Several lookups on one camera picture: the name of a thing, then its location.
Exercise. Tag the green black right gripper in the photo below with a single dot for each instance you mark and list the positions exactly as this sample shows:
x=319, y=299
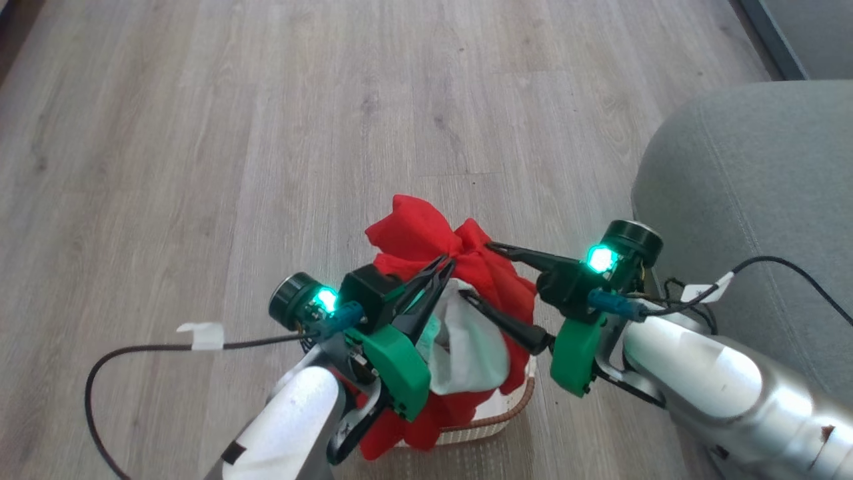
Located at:
x=576, y=353

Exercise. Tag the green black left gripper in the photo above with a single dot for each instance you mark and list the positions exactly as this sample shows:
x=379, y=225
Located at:
x=393, y=366

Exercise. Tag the red clothing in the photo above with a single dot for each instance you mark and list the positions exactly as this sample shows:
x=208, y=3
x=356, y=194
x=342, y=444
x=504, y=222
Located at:
x=413, y=233

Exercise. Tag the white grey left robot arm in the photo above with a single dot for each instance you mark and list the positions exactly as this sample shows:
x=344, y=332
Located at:
x=293, y=426

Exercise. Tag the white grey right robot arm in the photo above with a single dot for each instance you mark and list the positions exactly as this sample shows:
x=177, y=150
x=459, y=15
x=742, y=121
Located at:
x=700, y=373

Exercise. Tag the white clothing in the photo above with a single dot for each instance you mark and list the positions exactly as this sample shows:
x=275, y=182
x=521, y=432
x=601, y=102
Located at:
x=473, y=360

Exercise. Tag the white woven basket brown rim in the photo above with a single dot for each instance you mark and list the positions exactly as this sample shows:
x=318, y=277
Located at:
x=493, y=423

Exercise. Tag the black right wrist cylinder with light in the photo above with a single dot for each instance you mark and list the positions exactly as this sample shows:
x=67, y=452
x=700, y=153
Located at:
x=630, y=240

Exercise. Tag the black wrist cylinder with light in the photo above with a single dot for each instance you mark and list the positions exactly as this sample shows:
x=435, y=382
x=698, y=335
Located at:
x=630, y=240
x=296, y=300

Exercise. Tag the black left wrist cylinder with light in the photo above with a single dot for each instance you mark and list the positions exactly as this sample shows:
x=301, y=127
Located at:
x=296, y=300

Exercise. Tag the grey fabric sofa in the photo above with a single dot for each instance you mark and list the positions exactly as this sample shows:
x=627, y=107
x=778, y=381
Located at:
x=766, y=173

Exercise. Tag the dark grey furniture panel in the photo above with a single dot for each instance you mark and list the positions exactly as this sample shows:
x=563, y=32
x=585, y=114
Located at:
x=820, y=33

